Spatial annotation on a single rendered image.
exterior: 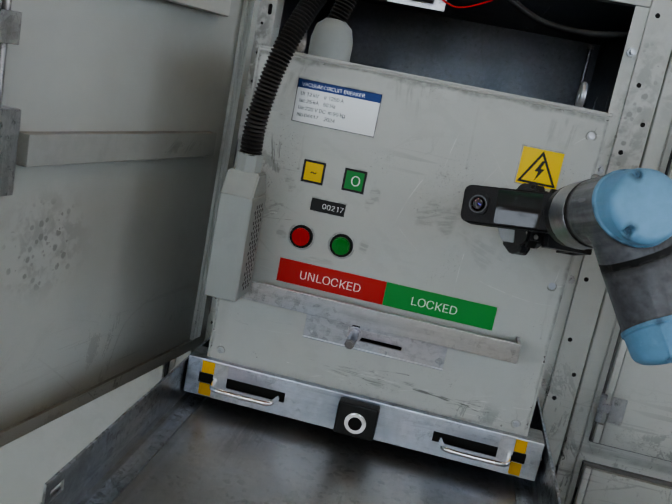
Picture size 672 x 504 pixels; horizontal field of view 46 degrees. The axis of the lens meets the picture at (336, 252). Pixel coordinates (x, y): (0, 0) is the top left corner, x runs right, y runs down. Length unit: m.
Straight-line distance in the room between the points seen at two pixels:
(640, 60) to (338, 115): 0.53
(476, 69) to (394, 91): 1.05
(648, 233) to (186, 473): 0.64
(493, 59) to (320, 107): 1.08
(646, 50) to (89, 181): 0.88
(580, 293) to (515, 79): 0.87
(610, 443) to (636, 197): 0.78
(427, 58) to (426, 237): 1.09
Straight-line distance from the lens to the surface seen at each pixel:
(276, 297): 1.14
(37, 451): 1.73
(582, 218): 0.84
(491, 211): 0.96
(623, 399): 1.47
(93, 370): 1.29
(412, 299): 1.15
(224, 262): 1.07
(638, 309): 0.82
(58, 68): 1.06
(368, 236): 1.14
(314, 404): 1.21
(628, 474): 1.54
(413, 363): 1.17
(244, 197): 1.05
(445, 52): 2.16
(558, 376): 1.46
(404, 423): 1.20
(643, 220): 0.79
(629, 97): 1.40
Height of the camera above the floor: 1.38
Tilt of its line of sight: 12 degrees down
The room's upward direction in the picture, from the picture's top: 11 degrees clockwise
